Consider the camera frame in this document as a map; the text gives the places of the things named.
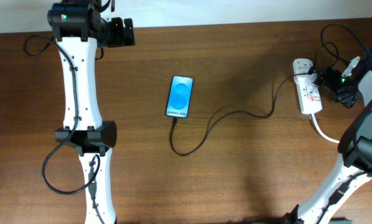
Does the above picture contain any white charger plug adapter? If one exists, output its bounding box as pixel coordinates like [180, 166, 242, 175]
[294, 68, 317, 84]

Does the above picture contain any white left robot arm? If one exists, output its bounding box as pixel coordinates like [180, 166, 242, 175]
[47, 0, 135, 223]

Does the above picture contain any blue screen smartphone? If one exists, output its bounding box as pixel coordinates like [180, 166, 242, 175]
[165, 76, 193, 118]

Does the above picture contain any black charging cable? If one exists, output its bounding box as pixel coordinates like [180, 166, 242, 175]
[169, 42, 340, 157]

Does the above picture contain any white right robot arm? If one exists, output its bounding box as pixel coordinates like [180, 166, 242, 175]
[281, 49, 372, 224]

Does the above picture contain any white power strip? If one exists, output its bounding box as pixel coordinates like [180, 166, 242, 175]
[292, 58, 322, 114]

